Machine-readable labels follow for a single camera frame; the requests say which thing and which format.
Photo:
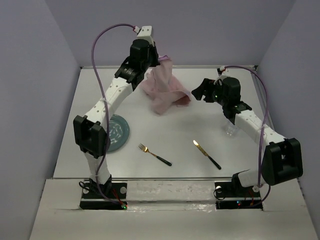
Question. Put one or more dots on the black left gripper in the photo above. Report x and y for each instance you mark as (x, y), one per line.
(152, 49)

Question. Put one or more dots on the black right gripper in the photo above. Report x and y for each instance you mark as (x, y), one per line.
(205, 89)

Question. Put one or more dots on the pink cloth placemat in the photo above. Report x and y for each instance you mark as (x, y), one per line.
(163, 88)

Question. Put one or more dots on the teal ceramic plate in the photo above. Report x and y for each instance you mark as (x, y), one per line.
(119, 133)

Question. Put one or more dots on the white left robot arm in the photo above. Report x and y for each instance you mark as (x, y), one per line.
(91, 130)

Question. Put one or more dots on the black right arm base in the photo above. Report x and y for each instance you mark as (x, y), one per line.
(230, 197)

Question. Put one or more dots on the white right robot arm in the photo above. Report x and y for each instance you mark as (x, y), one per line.
(279, 158)

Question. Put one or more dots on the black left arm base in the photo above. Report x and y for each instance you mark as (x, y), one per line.
(111, 199)

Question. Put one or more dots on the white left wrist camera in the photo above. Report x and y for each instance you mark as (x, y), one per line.
(146, 33)

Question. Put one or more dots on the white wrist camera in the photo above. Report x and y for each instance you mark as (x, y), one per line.
(146, 33)
(223, 73)

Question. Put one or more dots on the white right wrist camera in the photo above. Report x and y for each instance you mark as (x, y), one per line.
(223, 73)

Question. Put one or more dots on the gold knife black handle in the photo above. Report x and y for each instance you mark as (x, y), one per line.
(206, 154)

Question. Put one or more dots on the gold fork black handle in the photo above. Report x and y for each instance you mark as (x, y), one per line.
(146, 150)

